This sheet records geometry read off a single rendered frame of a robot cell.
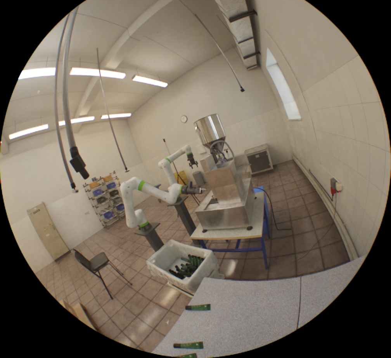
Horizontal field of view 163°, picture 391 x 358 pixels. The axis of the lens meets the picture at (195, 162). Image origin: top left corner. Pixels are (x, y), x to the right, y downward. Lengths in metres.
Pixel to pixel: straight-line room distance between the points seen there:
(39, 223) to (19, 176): 1.82
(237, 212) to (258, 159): 3.24
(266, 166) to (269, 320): 4.02
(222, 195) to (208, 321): 0.98
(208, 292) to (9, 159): 6.68
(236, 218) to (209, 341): 0.97
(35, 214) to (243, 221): 5.73
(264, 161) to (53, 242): 7.44
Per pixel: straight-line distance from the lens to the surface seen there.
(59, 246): 5.82
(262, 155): 4.27
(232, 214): 1.21
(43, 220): 5.70
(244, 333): 0.87
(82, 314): 2.72
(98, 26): 3.36
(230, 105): 4.97
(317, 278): 0.96
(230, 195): 1.19
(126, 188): 1.32
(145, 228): 1.68
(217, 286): 1.01
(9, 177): 6.49
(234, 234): 1.30
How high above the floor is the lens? 1.60
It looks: 7 degrees down
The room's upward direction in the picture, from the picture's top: 22 degrees counter-clockwise
